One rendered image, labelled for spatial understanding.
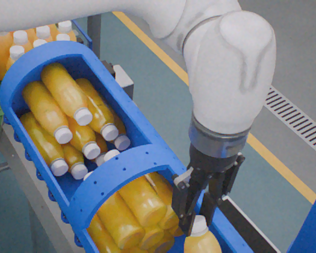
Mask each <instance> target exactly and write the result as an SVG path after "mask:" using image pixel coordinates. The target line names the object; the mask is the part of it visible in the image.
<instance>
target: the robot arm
mask: <svg viewBox="0 0 316 253"><path fill-rule="evenodd" d="M112 11H121V12H125V13H129V14H133V15H135V16H138V17H140V18H142V19H143V20H145V21H146V22H147V24H148V25H149V27H150V32H151V34H152V35H153V36H154V37H156V38H158V39H160V40H161V41H162V42H164V43H165V44H166V45H168V46H170V48H172V49H173V50H174V51H175V52H176V53H177V54H179V55H183V56H184V59H185V63H186V66H187V72H188V73H187V76H188V86H189V92H190V94H191V95H192V100H193V108H192V111H191V119H190V125H189V129H188V136H189V138H190V142H191V143H190V148H189V155H190V162H189V163H188V165H187V171H186V172H185V173H183V174H182V175H180V176H179V175H178V174H177V173H176V174H174V175H172V177H171V179H172V181H173V193H172V202H171V208H172V210H173V211H174V212H175V213H176V215H177V216H178V219H179V224H178V226H179V227H180V229H181V230H182V231H183V232H184V234H185V235H186V236H187V237H189V236H191V230H192V228H193V224H194V220H195V217H196V212H195V211H194V208H195V205H196V204H197V202H198V199H199V197H200V195H201V192H202V190H205V189H206V187H207V184H208V192H209V193H208V192H205V193H204V195H203V200H202V204H201V207H200V212H199V215H201V216H204V217H205V220H206V225H207V227H209V226H211V225H212V219H213V216H214V212H215V209H216V208H217V205H222V204H223V203H224V200H223V199H222V196H223V195H225V196H227V195H229V193H230V191H231V188H232V186H233V184H234V181H235V178H236V175H237V173H238V170H239V168H240V166H241V165H242V163H243V162H244V160H245V159H246V158H245V156H244V155H243V154H242V153H241V151H242V150H243V148H244V147H245V146H246V143H247V138H248V135H249V131H250V129H251V128H252V125H253V120H254V118H255V117H256V116H257V115H258V113H259V112H260V111H261V109H262V107H263V105H264V103H265V100H266V98H267V95H268V92H269V90H270V87H271V83H272V80H273V75H274V70H275V65H276V40H275V35H274V32H273V29H272V27H271V25H270V24H269V23H268V22H267V21H266V20H265V19H264V18H263V17H261V16H260V15H258V14H256V13H253V12H251V11H242V9H241V7H240V5H239V3H238V1H237V0H0V33H2V32H10V31H20V30H27V29H31V28H39V27H44V26H47V25H52V24H55V23H60V22H65V21H68V20H73V19H77V18H80V17H86V16H93V15H96V14H101V13H106V12H112ZM188 180H189V182H188Z"/></svg>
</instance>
